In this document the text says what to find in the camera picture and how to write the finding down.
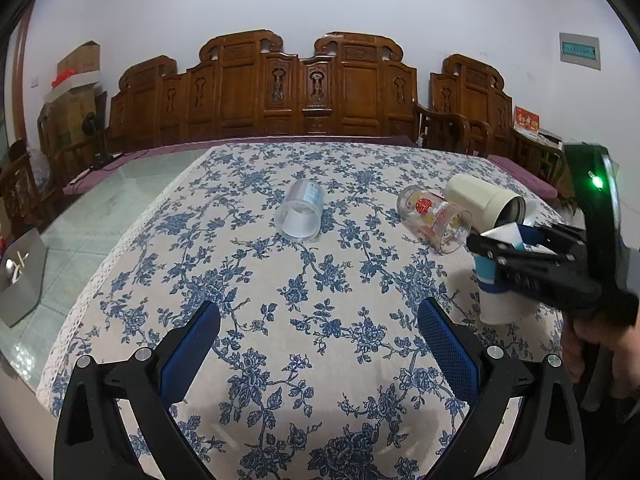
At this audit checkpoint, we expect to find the large cardboard box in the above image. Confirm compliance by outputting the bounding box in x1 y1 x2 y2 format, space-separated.
42 82 99 161

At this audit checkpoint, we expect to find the small cardboard box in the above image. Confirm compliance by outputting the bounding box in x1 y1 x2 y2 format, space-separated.
56 41 101 83

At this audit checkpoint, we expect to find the red box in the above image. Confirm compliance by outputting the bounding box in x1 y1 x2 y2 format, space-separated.
514 106 542 137

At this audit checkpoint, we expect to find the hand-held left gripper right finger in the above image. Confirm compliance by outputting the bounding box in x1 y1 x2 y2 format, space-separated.
416 296 584 480

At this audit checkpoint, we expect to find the person's right hand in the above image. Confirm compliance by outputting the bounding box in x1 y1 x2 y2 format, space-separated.
560 317 640 425

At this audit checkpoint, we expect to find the black standing fan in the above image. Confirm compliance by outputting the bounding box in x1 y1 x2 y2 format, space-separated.
81 111 117 170

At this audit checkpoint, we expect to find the carved wooden armchair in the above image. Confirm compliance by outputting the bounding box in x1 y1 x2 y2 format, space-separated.
417 54 516 160

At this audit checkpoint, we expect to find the wooden side table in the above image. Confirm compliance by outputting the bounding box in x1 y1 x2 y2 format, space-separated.
514 130 571 188

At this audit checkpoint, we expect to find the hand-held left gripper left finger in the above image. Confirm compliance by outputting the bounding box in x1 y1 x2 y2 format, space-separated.
52 301 223 480

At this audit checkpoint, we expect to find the carved wooden sofa bench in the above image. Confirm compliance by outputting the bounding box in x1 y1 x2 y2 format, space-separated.
106 30 420 157

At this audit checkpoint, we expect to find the purple seat cushion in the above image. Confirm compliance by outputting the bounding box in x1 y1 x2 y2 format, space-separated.
487 154 559 200

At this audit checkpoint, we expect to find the grey metal dustpan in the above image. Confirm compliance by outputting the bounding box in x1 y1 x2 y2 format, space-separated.
0 228 49 329

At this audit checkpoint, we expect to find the wooden chair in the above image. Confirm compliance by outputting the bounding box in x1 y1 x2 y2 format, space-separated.
0 139 66 241

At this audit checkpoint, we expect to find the glass cup with red print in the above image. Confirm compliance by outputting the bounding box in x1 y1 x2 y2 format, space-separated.
396 185 473 256

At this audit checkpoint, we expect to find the white and blue paper cup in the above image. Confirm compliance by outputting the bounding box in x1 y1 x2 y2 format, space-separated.
472 222 547 325

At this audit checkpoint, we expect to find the cream thermos cup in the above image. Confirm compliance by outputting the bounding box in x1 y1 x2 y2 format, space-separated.
445 174 529 227

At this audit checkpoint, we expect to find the clear plastic cup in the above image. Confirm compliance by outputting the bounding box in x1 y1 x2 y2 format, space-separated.
275 178 325 240

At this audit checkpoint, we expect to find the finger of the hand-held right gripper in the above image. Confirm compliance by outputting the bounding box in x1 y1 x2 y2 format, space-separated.
519 223 587 257
466 232 602 309

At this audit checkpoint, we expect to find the green and white wall panel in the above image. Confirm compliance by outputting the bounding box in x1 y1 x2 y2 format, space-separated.
559 32 601 72

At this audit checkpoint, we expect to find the blue floral tablecloth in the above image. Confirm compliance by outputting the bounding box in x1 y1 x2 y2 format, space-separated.
37 141 570 480

